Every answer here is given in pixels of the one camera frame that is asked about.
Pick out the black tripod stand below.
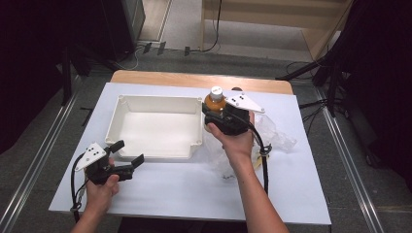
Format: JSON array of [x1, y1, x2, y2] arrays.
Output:
[[275, 54, 342, 118]]

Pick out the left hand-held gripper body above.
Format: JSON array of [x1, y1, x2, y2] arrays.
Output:
[[74, 142, 134, 186]]

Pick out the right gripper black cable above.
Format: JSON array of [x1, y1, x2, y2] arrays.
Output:
[[232, 111, 274, 196]]

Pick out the black hanging cable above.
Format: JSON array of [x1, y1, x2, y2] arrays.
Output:
[[189, 0, 224, 54]]

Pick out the black floor cables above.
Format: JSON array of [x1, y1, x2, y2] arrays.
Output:
[[285, 60, 328, 137]]

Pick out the white floor cable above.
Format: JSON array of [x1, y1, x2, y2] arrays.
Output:
[[120, 47, 145, 71]]

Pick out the light wooden shelf unit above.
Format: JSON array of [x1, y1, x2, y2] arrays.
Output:
[[200, 0, 355, 62]]

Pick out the black metal stand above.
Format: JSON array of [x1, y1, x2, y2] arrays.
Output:
[[60, 48, 74, 107]]

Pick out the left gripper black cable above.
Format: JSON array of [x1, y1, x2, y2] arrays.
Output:
[[70, 153, 89, 224]]

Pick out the wooden table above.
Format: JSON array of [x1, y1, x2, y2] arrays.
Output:
[[110, 69, 294, 96]]

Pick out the white plastic tray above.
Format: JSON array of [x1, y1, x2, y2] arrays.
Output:
[[104, 94, 204, 162]]

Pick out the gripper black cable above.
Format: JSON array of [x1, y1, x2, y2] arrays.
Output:
[[70, 153, 89, 224], [232, 111, 274, 196]]

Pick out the dark cabinet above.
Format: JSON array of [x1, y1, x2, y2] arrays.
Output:
[[100, 0, 147, 62]]

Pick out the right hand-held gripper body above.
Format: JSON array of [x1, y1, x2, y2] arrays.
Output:
[[203, 91, 266, 137]]

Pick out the clear plastic bag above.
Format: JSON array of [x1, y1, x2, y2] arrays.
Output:
[[203, 113, 298, 181]]

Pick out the orange bottle with white cap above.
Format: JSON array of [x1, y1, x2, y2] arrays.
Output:
[[203, 85, 228, 115]]

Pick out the person's left hand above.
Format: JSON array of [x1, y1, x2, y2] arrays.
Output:
[[85, 157, 121, 216]]

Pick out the black curtain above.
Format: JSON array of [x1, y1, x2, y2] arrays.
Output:
[[336, 0, 412, 192], [0, 0, 110, 155]]

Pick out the person's right hand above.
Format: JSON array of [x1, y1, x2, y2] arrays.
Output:
[[206, 111, 257, 163]]

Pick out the metal floor rail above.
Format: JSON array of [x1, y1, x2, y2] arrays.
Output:
[[0, 91, 80, 233], [315, 86, 387, 233]]

